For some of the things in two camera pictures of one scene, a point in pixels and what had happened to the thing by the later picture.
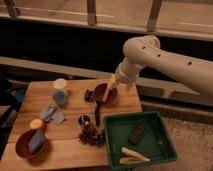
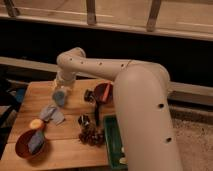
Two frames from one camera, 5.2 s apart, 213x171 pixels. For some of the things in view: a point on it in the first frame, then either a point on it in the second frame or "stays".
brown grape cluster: x=92 y=136 stays
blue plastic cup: x=59 y=97 stays
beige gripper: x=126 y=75 → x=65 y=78
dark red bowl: x=105 y=96 stays
